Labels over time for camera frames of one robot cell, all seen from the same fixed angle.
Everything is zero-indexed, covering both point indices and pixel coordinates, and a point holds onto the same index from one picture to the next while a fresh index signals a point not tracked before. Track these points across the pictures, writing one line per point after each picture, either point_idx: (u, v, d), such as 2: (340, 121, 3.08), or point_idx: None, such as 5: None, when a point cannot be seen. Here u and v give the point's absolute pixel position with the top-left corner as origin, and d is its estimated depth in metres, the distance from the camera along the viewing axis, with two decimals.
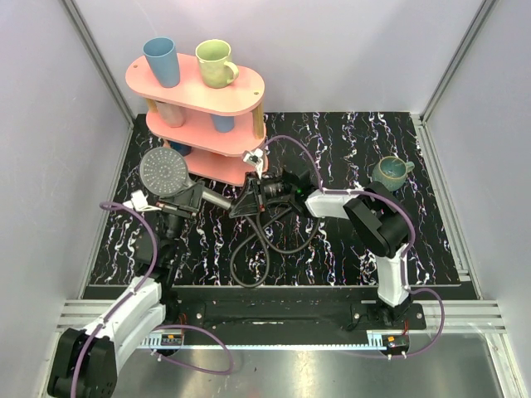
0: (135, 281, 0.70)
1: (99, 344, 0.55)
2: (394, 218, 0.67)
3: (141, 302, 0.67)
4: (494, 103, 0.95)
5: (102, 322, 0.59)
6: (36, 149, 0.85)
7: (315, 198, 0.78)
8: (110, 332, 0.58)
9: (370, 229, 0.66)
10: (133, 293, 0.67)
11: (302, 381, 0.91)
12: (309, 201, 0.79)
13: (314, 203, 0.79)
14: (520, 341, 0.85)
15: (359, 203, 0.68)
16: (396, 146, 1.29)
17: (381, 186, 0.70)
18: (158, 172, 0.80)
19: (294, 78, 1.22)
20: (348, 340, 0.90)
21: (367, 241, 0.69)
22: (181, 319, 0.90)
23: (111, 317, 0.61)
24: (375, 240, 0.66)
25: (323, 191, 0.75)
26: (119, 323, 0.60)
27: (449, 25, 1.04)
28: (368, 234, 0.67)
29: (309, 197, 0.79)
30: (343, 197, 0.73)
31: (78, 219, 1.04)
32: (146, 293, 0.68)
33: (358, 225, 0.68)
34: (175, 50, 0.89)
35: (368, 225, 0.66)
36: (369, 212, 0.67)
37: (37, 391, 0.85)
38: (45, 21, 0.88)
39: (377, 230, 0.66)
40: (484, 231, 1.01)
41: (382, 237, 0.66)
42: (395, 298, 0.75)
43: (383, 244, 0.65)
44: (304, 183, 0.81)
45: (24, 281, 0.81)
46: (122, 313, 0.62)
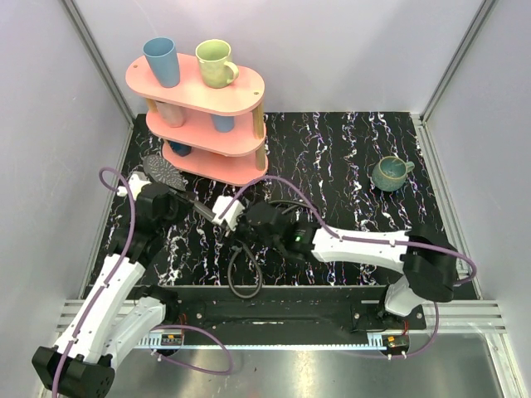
0: (107, 266, 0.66)
1: (73, 364, 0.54)
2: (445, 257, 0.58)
3: (116, 294, 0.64)
4: (494, 103, 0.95)
5: (72, 337, 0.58)
6: (36, 150, 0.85)
7: (328, 248, 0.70)
8: (84, 350, 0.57)
9: (434, 284, 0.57)
10: (104, 287, 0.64)
11: (301, 381, 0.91)
12: (318, 252, 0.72)
13: (325, 253, 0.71)
14: (520, 341, 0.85)
15: (415, 259, 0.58)
16: (395, 146, 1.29)
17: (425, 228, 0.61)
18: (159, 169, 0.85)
19: (294, 79, 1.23)
20: (348, 340, 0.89)
21: (428, 294, 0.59)
22: (181, 319, 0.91)
23: (84, 328, 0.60)
24: (436, 292, 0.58)
25: (341, 240, 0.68)
26: (94, 333, 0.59)
27: (448, 26, 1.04)
28: (429, 287, 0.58)
29: (315, 246, 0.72)
30: (380, 249, 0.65)
31: (78, 219, 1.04)
32: (119, 280, 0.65)
33: (415, 282, 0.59)
34: (175, 50, 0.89)
35: (431, 281, 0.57)
36: (426, 265, 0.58)
37: (37, 391, 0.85)
38: (46, 21, 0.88)
39: (438, 280, 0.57)
40: (484, 232, 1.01)
41: (447, 288, 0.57)
42: (406, 308, 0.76)
43: (448, 293, 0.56)
44: (279, 228, 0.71)
45: (24, 281, 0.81)
46: (94, 320, 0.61)
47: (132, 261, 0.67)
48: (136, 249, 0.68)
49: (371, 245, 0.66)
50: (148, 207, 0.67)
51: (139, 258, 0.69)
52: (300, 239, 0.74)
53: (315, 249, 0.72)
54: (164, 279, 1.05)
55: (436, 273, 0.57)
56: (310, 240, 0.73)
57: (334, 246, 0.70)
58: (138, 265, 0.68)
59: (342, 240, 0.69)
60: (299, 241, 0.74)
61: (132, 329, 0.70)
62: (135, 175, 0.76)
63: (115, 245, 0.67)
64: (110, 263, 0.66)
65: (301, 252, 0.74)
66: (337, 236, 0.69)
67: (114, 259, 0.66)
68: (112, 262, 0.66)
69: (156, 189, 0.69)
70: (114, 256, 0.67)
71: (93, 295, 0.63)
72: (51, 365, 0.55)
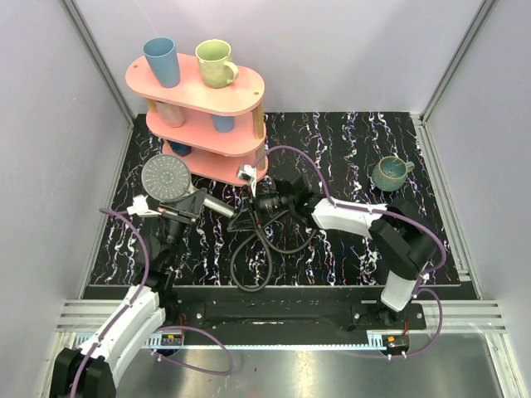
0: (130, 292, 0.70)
1: (94, 364, 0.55)
2: (421, 240, 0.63)
3: (137, 314, 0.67)
4: (494, 103, 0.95)
5: (96, 341, 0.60)
6: (36, 150, 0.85)
7: (324, 212, 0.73)
8: (105, 352, 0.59)
9: (401, 255, 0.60)
10: (129, 305, 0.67)
11: (301, 381, 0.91)
12: (317, 217, 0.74)
13: (322, 217, 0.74)
14: (520, 341, 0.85)
15: (386, 225, 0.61)
16: (395, 146, 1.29)
17: (406, 205, 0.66)
18: (160, 176, 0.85)
19: (294, 79, 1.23)
20: (348, 340, 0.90)
21: (393, 264, 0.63)
22: (181, 319, 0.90)
23: (107, 336, 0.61)
24: (402, 263, 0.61)
25: (334, 205, 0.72)
26: (115, 341, 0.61)
27: (449, 26, 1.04)
28: (396, 257, 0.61)
29: (314, 211, 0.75)
30: (362, 215, 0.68)
31: (78, 220, 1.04)
32: (142, 303, 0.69)
33: (382, 248, 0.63)
34: (175, 50, 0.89)
35: (399, 251, 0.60)
36: (397, 234, 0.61)
37: (37, 391, 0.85)
38: (46, 21, 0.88)
39: (406, 254, 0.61)
40: (484, 232, 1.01)
41: (412, 264, 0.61)
42: (399, 304, 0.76)
43: (412, 268, 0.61)
44: (297, 191, 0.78)
45: (24, 281, 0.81)
46: (117, 329, 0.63)
47: (151, 291, 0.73)
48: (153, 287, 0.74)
49: (355, 211, 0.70)
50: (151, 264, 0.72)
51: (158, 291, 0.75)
52: (307, 205, 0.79)
53: (314, 213, 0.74)
54: None
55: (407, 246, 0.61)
56: (315, 205, 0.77)
57: (329, 211, 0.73)
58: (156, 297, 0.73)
59: (335, 206, 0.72)
60: (306, 206, 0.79)
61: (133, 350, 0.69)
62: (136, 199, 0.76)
63: None
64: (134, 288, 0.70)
65: (305, 215, 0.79)
66: (332, 201, 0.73)
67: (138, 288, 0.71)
68: (136, 288, 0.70)
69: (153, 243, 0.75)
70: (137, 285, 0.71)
71: (117, 310, 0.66)
72: (70, 367, 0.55)
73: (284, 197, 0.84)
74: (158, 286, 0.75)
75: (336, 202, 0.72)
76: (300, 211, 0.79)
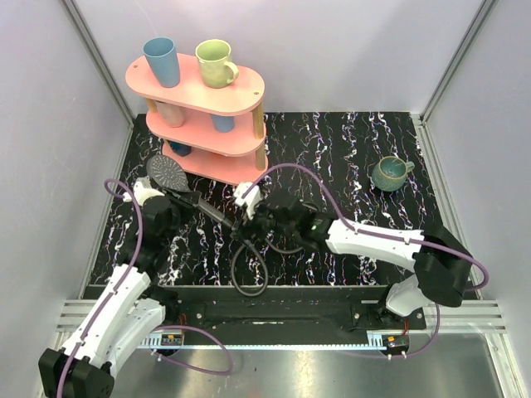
0: (116, 274, 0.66)
1: (78, 366, 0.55)
2: (461, 267, 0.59)
3: (123, 303, 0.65)
4: (494, 103, 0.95)
5: (80, 340, 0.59)
6: (36, 150, 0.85)
7: (343, 239, 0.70)
8: (90, 352, 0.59)
9: (444, 286, 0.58)
10: (113, 293, 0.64)
11: (301, 381, 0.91)
12: (332, 242, 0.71)
13: (338, 244, 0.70)
14: (520, 341, 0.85)
15: (429, 259, 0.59)
16: (395, 146, 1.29)
17: (443, 231, 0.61)
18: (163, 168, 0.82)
19: (294, 79, 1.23)
20: (348, 340, 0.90)
21: (435, 294, 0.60)
22: (181, 318, 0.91)
23: (91, 332, 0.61)
24: (445, 293, 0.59)
25: (356, 232, 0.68)
26: (100, 337, 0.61)
27: (448, 26, 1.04)
28: (439, 288, 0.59)
29: (330, 235, 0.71)
30: (397, 245, 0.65)
31: (78, 220, 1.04)
32: (128, 288, 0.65)
33: (424, 282, 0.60)
34: (175, 50, 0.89)
35: (443, 282, 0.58)
36: (439, 264, 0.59)
37: (36, 391, 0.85)
38: (46, 21, 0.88)
39: (450, 283, 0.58)
40: (484, 232, 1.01)
41: (455, 294, 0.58)
42: (405, 309, 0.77)
43: (457, 296, 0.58)
44: (299, 214, 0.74)
45: (25, 281, 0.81)
46: (101, 324, 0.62)
47: (140, 270, 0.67)
48: (143, 260, 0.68)
49: (387, 240, 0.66)
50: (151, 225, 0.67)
51: (147, 269, 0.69)
52: (316, 227, 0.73)
53: (329, 239, 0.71)
54: (164, 279, 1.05)
55: (450, 277, 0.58)
56: (326, 229, 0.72)
57: (348, 237, 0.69)
58: (146, 275, 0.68)
59: (358, 233, 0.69)
60: (314, 229, 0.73)
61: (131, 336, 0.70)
62: (138, 181, 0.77)
63: (124, 256, 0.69)
64: (119, 271, 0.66)
65: (314, 240, 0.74)
66: (353, 228, 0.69)
67: (124, 269, 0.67)
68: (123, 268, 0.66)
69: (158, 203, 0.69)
70: (124, 264, 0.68)
71: (101, 300, 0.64)
72: (56, 366, 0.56)
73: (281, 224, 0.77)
74: (145, 263, 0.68)
75: (358, 229, 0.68)
76: (308, 235, 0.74)
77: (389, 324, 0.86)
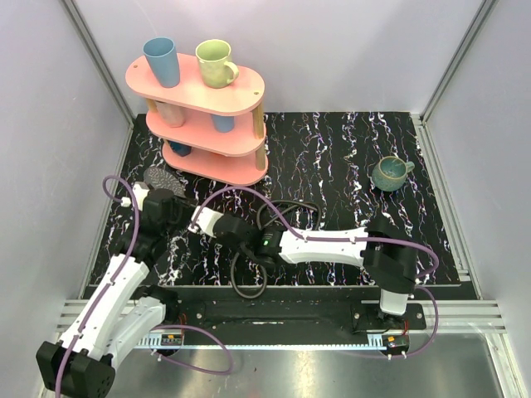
0: (113, 266, 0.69)
1: (77, 357, 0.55)
2: (406, 253, 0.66)
3: (121, 293, 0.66)
4: (494, 103, 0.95)
5: (77, 332, 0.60)
6: (36, 150, 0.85)
7: (294, 249, 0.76)
8: (89, 345, 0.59)
9: (396, 276, 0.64)
10: (110, 283, 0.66)
11: (301, 381, 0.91)
12: (285, 254, 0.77)
13: (291, 254, 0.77)
14: (519, 341, 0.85)
15: (375, 256, 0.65)
16: (395, 146, 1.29)
17: (381, 225, 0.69)
18: (160, 178, 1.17)
19: (294, 79, 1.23)
20: (348, 340, 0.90)
21: (391, 284, 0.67)
22: (181, 319, 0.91)
23: (90, 323, 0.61)
24: (399, 283, 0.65)
25: (304, 240, 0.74)
26: (99, 328, 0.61)
27: (449, 26, 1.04)
28: (392, 279, 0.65)
29: (283, 249, 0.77)
30: (343, 246, 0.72)
31: (78, 219, 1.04)
32: (125, 279, 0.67)
33: (377, 276, 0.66)
34: (175, 50, 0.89)
35: (393, 273, 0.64)
36: (387, 257, 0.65)
37: (37, 391, 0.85)
38: (46, 21, 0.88)
39: (400, 272, 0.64)
40: (484, 231, 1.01)
41: (406, 280, 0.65)
42: (401, 308, 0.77)
43: (408, 283, 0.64)
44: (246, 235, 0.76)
45: (24, 280, 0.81)
46: (99, 315, 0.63)
47: (138, 260, 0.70)
48: (142, 249, 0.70)
49: (333, 243, 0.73)
50: (156, 213, 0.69)
51: (144, 259, 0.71)
52: (268, 243, 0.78)
53: (282, 251, 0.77)
54: (164, 279, 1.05)
55: (398, 265, 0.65)
56: (277, 242, 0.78)
57: (300, 247, 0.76)
58: (143, 265, 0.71)
59: (306, 240, 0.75)
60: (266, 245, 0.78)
61: (132, 329, 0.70)
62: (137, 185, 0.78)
63: (122, 245, 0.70)
64: (116, 263, 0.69)
65: (269, 254, 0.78)
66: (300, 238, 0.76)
67: (121, 259, 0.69)
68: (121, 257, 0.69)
69: (161, 193, 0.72)
70: (120, 254, 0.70)
71: (99, 292, 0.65)
72: (54, 360, 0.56)
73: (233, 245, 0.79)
74: (144, 253, 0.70)
75: (306, 237, 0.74)
76: (260, 251, 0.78)
77: (392, 323, 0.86)
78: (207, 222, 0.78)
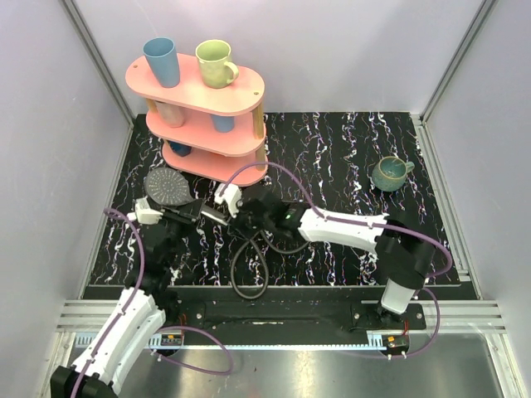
0: (123, 297, 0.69)
1: (90, 381, 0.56)
2: (421, 247, 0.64)
3: (131, 322, 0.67)
4: (494, 103, 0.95)
5: (90, 357, 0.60)
6: (36, 150, 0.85)
7: (314, 226, 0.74)
8: (99, 369, 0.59)
9: (406, 268, 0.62)
10: (121, 313, 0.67)
11: (301, 381, 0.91)
12: (304, 230, 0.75)
13: (310, 231, 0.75)
14: (520, 341, 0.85)
15: (390, 240, 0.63)
16: (395, 146, 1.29)
17: (403, 216, 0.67)
18: (161, 184, 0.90)
19: (294, 79, 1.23)
20: (348, 340, 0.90)
21: (400, 277, 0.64)
22: (182, 319, 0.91)
23: (101, 349, 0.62)
24: (408, 275, 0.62)
25: (324, 219, 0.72)
26: (109, 354, 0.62)
27: (449, 26, 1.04)
28: (401, 270, 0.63)
29: (302, 224, 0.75)
30: (359, 230, 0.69)
31: (79, 220, 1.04)
32: (135, 309, 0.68)
33: (388, 264, 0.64)
34: (175, 50, 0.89)
35: (404, 264, 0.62)
36: (401, 247, 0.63)
37: (37, 391, 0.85)
38: (46, 22, 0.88)
39: (411, 264, 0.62)
40: (484, 232, 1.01)
41: (417, 274, 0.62)
42: (401, 307, 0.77)
43: (418, 277, 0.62)
44: (271, 204, 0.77)
45: (24, 280, 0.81)
46: (111, 342, 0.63)
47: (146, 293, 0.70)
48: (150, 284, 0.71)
49: (352, 225, 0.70)
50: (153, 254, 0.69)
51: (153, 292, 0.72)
52: (289, 216, 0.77)
53: (301, 227, 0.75)
54: None
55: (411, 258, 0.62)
56: (299, 217, 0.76)
57: (319, 225, 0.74)
58: (152, 298, 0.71)
59: (326, 219, 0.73)
60: (288, 218, 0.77)
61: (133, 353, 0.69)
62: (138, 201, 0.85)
63: (131, 279, 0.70)
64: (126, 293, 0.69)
65: (289, 229, 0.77)
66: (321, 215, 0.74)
67: (130, 291, 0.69)
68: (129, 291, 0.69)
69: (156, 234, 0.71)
70: (131, 288, 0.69)
71: (109, 321, 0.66)
72: (67, 384, 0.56)
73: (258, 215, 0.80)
74: (151, 287, 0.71)
75: (326, 215, 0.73)
76: (281, 224, 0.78)
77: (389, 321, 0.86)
78: (231, 196, 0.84)
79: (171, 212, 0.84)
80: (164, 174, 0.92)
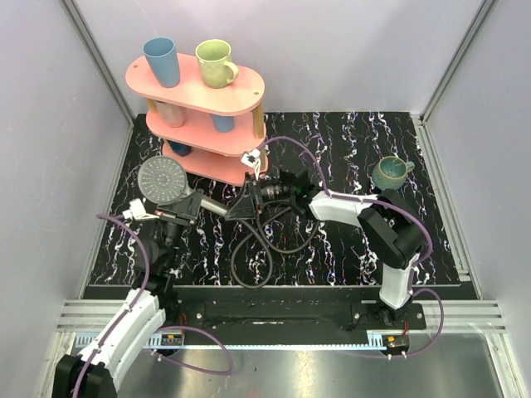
0: (130, 296, 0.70)
1: (95, 371, 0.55)
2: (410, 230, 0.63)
3: (137, 318, 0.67)
4: (494, 103, 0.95)
5: (96, 347, 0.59)
6: (36, 150, 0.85)
7: (321, 203, 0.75)
8: (105, 359, 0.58)
9: (387, 245, 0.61)
10: (128, 310, 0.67)
11: (301, 381, 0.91)
12: (313, 207, 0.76)
13: (319, 208, 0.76)
14: (520, 341, 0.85)
15: (374, 215, 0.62)
16: (396, 146, 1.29)
17: (395, 195, 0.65)
18: (157, 181, 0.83)
19: (295, 79, 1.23)
20: (348, 340, 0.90)
21: (381, 252, 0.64)
22: (181, 319, 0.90)
23: (107, 341, 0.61)
24: (389, 252, 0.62)
25: (330, 196, 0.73)
26: (115, 347, 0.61)
27: (449, 26, 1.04)
28: (383, 246, 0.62)
29: (312, 201, 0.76)
30: (354, 204, 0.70)
31: (79, 220, 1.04)
32: (141, 308, 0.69)
33: (370, 237, 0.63)
34: (175, 50, 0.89)
35: (386, 240, 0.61)
36: (385, 224, 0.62)
37: (37, 391, 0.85)
38: (45, 21, 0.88)
39: (393, 242, 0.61)
40: (484, 231, 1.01)
41: (399, 254, 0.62)
42: (397, 302, 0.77)
43: (398, 256, 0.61)
44: (301, 183, 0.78)
45: (24, 280, 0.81)
46: (117, 335, 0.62)
47: (151, 294, 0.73)
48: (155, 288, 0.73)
49: (349, 201, 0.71)
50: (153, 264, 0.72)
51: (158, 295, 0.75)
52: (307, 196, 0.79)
53: (311, 203, 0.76)
54: None
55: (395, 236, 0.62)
56: (314, 196, 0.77)
57: (325, 202, 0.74)
58: (155, 300, 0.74)
59: (332, 197, 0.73)
60: (305, 196, 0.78)
61: (133, 353, 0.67)
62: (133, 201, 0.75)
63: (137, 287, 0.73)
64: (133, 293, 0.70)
65: (304, 207, 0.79)
66: (328, 193, 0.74)
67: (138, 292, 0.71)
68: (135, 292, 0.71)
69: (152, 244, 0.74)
70: (137, 289, 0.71)
71: (116, 316, 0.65)
72: (71, 375, 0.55)
73: (287, 187, 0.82)
74: (157, 290, 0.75)
75: (331, 194, 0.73)
76: (301, 202, 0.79)
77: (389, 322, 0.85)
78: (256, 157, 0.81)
79: (168, 215, 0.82)
80: (158, 165, 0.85)
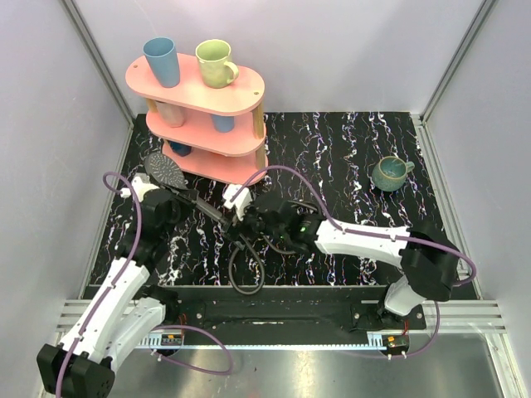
0: (114, 269, 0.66)
1: (78, 360, 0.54)
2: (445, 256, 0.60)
3: (121, 295, 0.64)
4: (494, 103, 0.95)
5: (78, 335, 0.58)
6: (36, 150, 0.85)
7: (331, 240, 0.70)
8: (90, 347, 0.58)
9: (434, 282, 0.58)
10: (111, 287, 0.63)
11: (301, 381, 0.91)
12: (321, 243, 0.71)
13: (328, 244, 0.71)
14: (520, 342, 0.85)
15: (415, 254, 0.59)
16: (395, 146, 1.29)
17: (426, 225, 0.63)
18: (161, 167, 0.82)
19: (295, 78, 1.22)
20: (349, 340, 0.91)
21: (426, 290, 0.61)
22: (182, 319, 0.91)
23: (90, 327, 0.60)
24: (436, 289, 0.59)
25: (343, 232, 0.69)
26: (99, 332, 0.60)
27: (449, 26, 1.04)
28: (429, 285, 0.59)
29: (318, 238, 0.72)
30: (382, 243, 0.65)
31: (78, 220, 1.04)
32: (126, 283, 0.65)
33: (414, 278, 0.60)
34: (175, 50, 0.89)
35: (431, 278, 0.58)
36: (426, 261, 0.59)
37: (37, 391, 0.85)
38: (45, 21, 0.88)
39: (438, 278, 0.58)
40: (484, 231, 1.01)
41: (445, 287, 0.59)
42: (405, 309, 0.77)
43: (446, 291, 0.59)
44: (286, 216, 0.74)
45: (23, 280, 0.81)
46: (100, 319, 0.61)
47: (138, 264, 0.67)
48: (143, 254, 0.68)
49: (373, 238, 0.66)
50: (150, 216, 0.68)
51: (145, 262, 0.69)
52: (304, 229, 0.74)
53: (319, 240, 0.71)
54: (164, 279, 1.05)
55: (438, 270, 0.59)
56: (314, 230, 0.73)
57: (337, 237, 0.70)
58: (144, 269, 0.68)
59: (345, 232, 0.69)
60: (303, 231, 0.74)
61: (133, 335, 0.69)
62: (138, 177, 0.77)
63: (123, 249, 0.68)
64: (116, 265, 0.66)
65: (304, 241, 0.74)
66: (341, 228, 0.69)
67: (122, 263, 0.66)
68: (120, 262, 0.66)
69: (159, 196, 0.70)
70: (122, 258, 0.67)
71: (99, 296, 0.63)
72: (54, 362, 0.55)
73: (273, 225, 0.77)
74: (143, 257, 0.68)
75: (345, 229, 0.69)
76: (296, 237, 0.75)
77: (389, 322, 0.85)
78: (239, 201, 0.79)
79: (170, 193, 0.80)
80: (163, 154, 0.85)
